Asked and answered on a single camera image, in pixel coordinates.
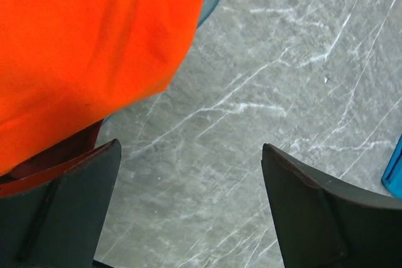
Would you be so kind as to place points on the dark red t-shirt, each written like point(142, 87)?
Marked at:
point(62, 152)

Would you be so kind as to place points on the folded blue t-shirt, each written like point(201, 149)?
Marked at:
point(392, 176)

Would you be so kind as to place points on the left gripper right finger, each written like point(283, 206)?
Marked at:
point(322, 221)

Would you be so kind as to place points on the orange t-shirt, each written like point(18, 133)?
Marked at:
point(67, 64)

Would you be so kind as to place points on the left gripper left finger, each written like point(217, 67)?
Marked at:
point(54, 218)

